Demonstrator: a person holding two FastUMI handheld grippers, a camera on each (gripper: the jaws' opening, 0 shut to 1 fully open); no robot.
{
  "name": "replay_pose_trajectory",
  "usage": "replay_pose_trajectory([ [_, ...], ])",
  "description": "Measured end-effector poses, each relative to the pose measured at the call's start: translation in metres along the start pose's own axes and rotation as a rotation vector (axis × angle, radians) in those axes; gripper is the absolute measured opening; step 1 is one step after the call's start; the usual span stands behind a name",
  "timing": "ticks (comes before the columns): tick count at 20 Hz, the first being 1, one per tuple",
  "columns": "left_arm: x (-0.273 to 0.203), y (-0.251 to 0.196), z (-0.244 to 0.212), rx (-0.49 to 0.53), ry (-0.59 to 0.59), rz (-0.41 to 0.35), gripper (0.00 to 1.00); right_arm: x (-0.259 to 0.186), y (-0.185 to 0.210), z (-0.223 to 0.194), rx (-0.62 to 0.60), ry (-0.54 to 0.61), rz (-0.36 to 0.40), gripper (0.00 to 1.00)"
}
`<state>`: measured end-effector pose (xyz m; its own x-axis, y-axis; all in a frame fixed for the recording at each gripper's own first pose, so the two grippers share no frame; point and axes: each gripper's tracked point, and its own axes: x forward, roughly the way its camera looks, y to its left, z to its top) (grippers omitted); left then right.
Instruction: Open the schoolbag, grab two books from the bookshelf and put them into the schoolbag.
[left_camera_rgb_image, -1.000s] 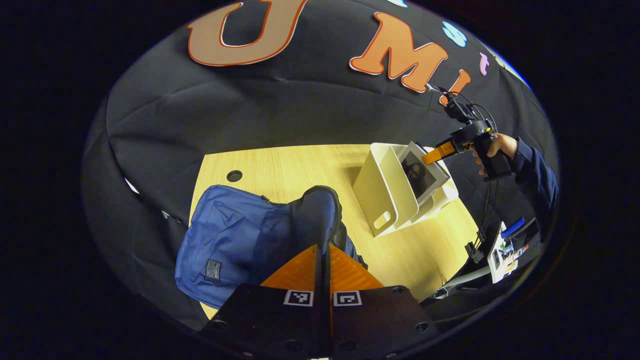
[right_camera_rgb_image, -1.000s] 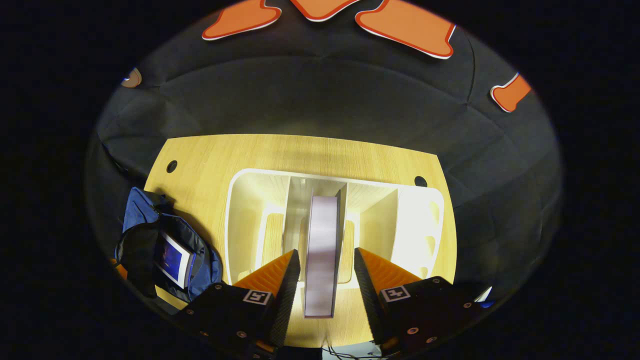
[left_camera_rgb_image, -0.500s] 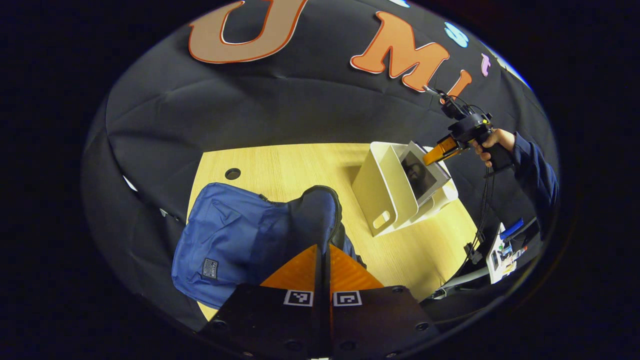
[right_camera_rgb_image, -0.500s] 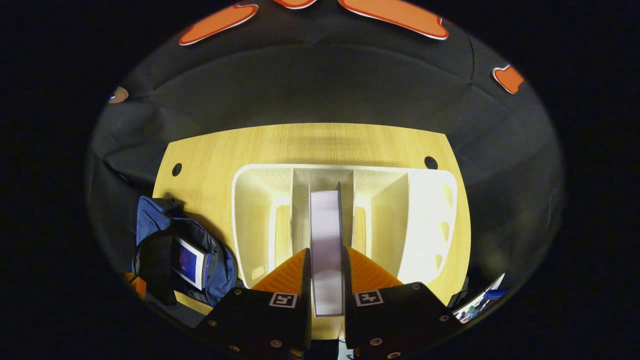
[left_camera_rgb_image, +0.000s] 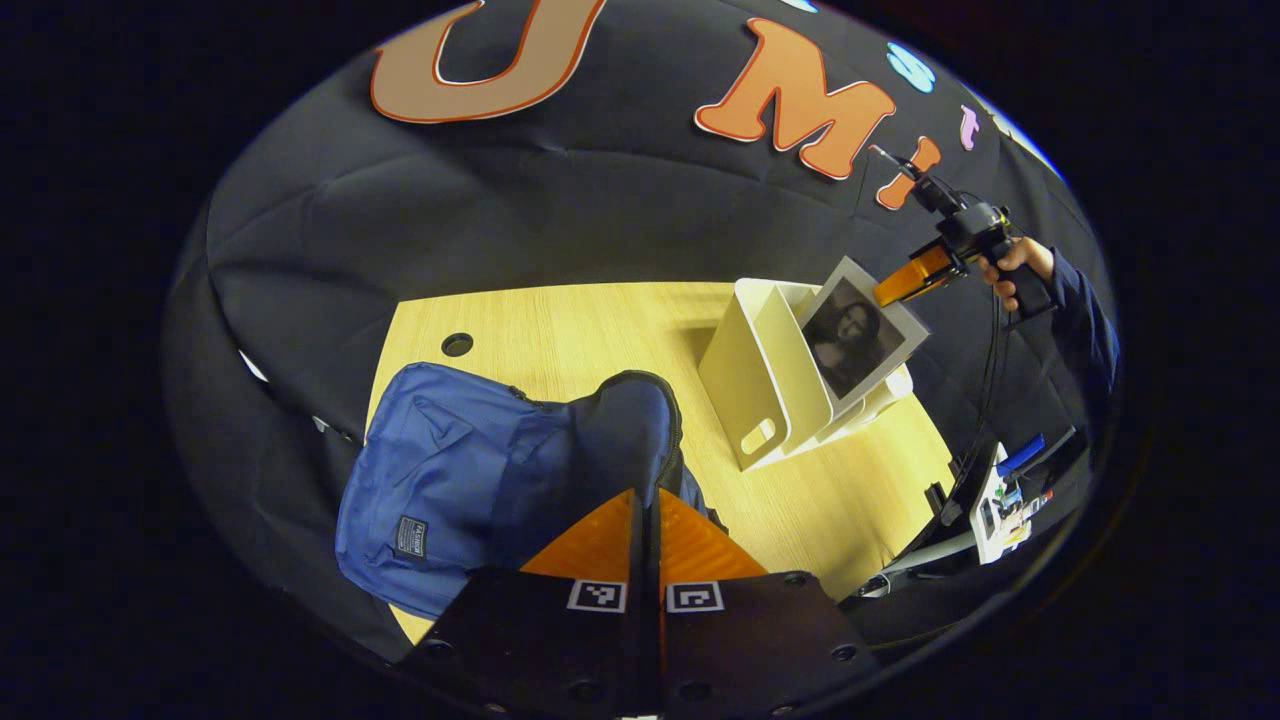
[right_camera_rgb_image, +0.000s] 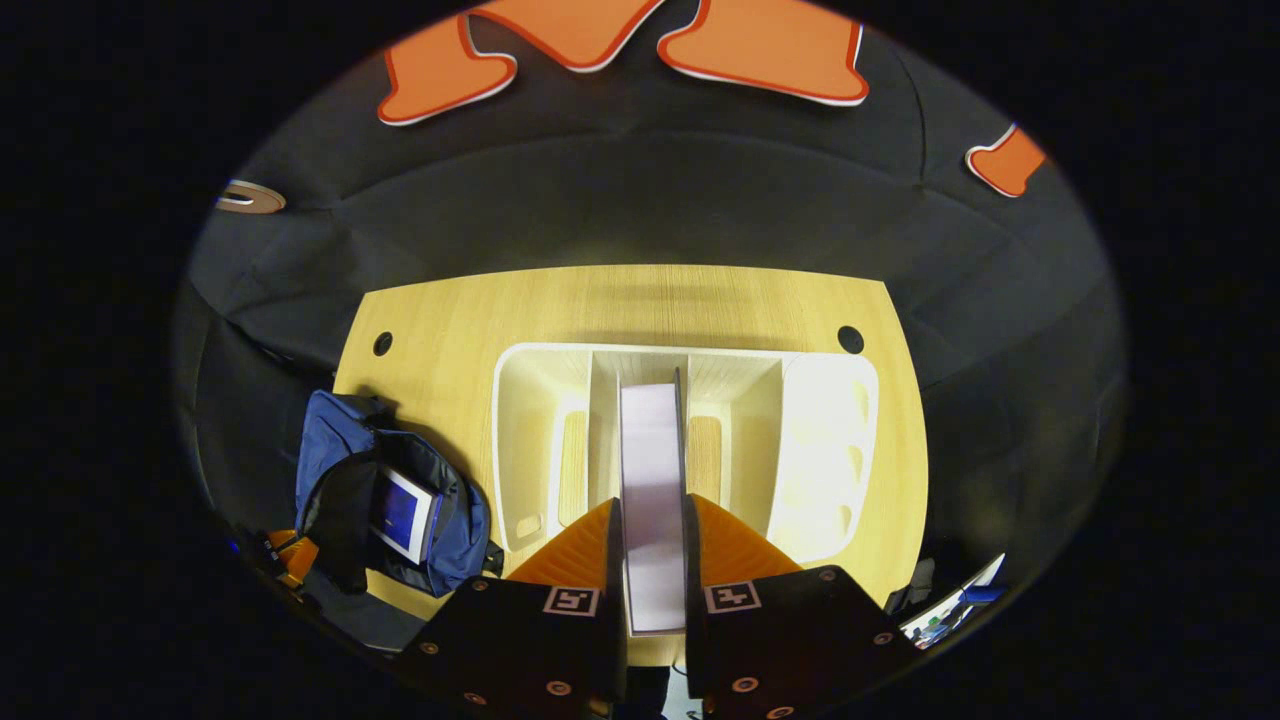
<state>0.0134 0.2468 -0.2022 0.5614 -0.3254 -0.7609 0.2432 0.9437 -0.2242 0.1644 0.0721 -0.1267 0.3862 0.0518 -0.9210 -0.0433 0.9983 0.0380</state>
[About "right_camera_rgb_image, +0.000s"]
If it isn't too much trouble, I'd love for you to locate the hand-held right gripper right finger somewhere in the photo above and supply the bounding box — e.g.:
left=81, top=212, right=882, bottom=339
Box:
left=683, top=493, right=926, bottom=719

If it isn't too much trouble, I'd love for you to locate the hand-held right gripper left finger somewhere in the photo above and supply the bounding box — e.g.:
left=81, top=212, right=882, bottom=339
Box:
left=395, top=497, right=629, bottom=719

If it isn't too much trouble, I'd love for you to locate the blue cover book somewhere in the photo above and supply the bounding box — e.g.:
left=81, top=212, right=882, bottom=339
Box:
left=370, top=465, right=444, bottom=566

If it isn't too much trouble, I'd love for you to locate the blue schoolbag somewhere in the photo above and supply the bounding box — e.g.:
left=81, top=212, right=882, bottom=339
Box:
left=293, top=390, right=504, bottom=599

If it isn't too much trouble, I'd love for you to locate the white bookshelf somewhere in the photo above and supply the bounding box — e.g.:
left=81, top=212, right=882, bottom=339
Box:
left=492, top=342, right=881, bottom=567

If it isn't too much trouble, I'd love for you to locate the black backdrop cloth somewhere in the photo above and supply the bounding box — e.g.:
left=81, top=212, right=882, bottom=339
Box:
left=170, top=0, right=1131, bottom=601

